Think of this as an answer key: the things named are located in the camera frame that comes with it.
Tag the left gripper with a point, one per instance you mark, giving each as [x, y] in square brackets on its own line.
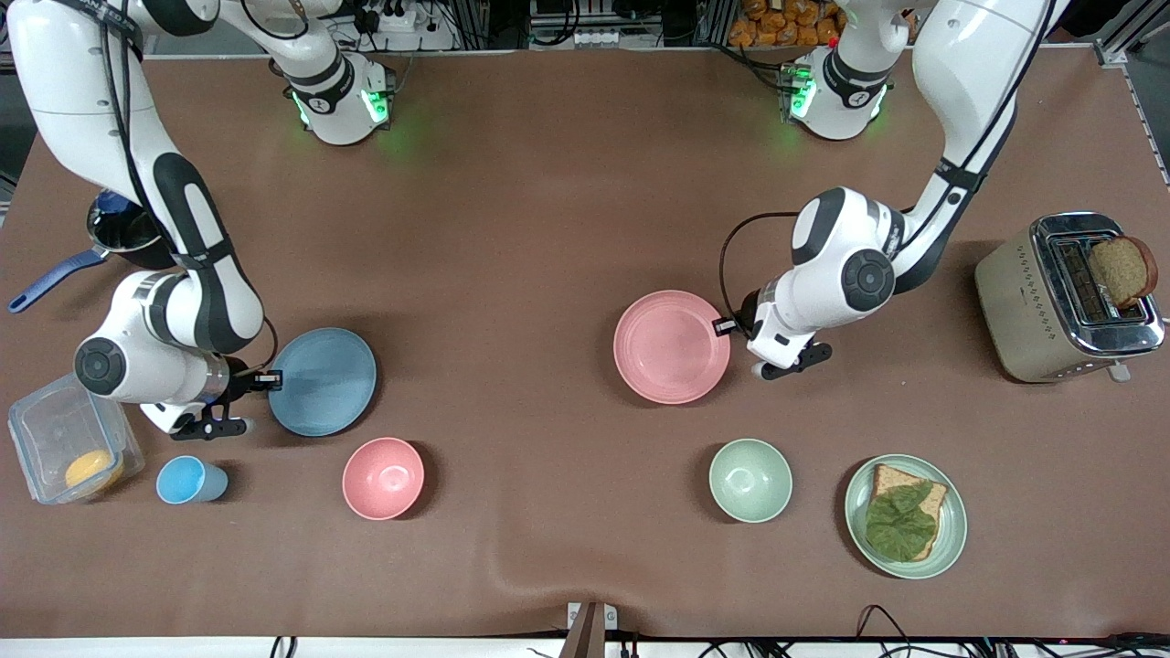
[742, 319]

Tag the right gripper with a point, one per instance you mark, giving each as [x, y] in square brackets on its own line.
[239, 378]

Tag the blue plate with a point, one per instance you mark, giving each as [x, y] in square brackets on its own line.
[324, 384]

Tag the pink plate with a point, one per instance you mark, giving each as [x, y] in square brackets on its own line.
[670, 347]

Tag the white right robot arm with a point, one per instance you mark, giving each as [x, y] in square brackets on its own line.
[91, 110]

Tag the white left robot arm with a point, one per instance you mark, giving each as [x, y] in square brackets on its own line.
[960, 82]

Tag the blue cup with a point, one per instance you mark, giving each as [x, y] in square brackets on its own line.
[183, 480]

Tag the green bowl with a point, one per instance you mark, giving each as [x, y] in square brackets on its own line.
[750, 481]

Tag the pink bowl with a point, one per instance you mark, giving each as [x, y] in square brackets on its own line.
[384, 479]

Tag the yellow round food piece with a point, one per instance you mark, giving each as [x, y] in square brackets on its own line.
[93, 470]

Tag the brown bread slice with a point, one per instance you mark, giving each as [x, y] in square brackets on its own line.
[891, 477]

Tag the clear plastic food container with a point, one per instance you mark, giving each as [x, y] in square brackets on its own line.
[46, 448]

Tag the glass pot lid blue knob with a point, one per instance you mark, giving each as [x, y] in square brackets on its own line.
[123, 228]

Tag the green lettuce leaf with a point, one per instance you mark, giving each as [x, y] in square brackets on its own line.
[900, 525]

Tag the beige chrome toaster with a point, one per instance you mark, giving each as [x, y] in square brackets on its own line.
[1015, 311]

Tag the green plate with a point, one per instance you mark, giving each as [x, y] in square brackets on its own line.
[952, 535]

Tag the brown table cover mat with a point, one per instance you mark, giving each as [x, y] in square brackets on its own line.
[512, 228]

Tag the orange snack pack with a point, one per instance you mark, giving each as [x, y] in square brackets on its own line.
[786, 23]

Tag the white connector block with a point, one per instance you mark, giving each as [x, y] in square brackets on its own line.
[596, 37]

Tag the brown toast slice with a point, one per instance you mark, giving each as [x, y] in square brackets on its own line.
[1122, 270]

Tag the white power strip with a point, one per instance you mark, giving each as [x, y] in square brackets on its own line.
[393, 16]

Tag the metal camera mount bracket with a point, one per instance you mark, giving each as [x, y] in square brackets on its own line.
[590, 626]

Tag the aluminium frame post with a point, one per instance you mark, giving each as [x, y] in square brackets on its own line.
[1133, 32]

